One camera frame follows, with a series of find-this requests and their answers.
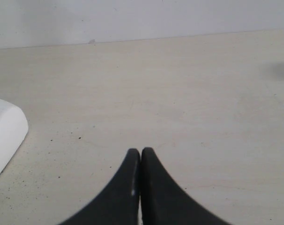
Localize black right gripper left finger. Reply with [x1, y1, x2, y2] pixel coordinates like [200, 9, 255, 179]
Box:
[62, 149, 141, 225]

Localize white mannequin head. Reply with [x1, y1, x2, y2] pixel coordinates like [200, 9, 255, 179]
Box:
[0, 99, 29, 174]

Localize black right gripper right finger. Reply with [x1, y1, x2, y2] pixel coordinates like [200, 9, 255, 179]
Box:
[140, 147, 228, 225]

